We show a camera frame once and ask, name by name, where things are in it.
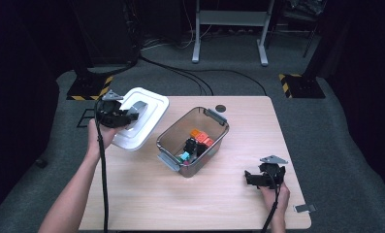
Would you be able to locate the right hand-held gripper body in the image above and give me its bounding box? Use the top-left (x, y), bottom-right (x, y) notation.
top-left (248, 154), bottom-right (289, 190)

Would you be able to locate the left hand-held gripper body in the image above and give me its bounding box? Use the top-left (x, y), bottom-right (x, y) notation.
top-left (95, 90), bottom-right (132, 129)

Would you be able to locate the white lid with grey handle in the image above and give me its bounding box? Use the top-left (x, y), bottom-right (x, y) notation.
top-left (112, 86), bottom-right (171, 152)

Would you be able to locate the transparent brown storage box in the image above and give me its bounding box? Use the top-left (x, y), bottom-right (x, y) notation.
top-left (155, 106), bottom-right (230, 179)

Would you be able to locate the black toy block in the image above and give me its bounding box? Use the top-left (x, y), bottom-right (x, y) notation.
top-left (195, 144), bottom-right (208, 158)
top-left (183, 138), bottom-right (198, 155)

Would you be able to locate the person's right hand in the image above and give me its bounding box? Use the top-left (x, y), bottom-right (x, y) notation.
top-left (260, 182), bottom-right (291, 218)

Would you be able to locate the person's left hand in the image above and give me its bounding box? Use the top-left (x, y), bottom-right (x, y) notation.
top-left (84, 117), bottom-right (125, 162)

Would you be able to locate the black floor tape marking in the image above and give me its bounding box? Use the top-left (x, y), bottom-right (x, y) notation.
top-left (76, 108), bottom-right (96, 129)

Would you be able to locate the black yellow striped stand base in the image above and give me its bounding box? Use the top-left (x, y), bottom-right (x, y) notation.
top-left (66, 75), bottom-right (114, 101)
top-left (278, 73), bottom-right (326, 99)

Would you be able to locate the grey tape strip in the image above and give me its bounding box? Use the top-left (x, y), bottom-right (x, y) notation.
top-left (293, 203), bottom-right (317, 214)

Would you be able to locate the black equipment rack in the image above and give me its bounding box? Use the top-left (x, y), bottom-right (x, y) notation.
top-left (71, 0), bottom-right (141, 67)

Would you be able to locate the dark curtain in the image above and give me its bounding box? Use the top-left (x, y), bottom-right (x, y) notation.
top-left (312, 0), bottom-right (385, 195)
top-left (0, 0), bottom-right (72, 217)

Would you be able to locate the white metal stand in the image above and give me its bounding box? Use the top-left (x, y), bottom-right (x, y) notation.
top-left (191, 0), bottom-right (276, 67)

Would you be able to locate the dark cluttered cart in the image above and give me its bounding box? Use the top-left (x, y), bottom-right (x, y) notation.
top-left (276, 0), bottom-right (329, 59)

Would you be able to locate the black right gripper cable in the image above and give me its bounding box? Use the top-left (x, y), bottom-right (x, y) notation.
top-left (261, 169), bottom-right (282, 233)

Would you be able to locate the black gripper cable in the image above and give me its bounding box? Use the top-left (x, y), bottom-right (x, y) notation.
top-left (94, 100), bottom-right (111, 233)
top-left (261, 169), bottom-right (282, 233)

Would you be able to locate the black floor cable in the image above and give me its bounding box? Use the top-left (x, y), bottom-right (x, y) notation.
top-left (138, 55), bottom-right (214, 97)
top-left (186, 68), bottom-right (268, 97)

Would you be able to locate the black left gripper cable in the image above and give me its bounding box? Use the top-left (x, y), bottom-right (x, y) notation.
top-left (94, 100), bottom-right (111, 233)

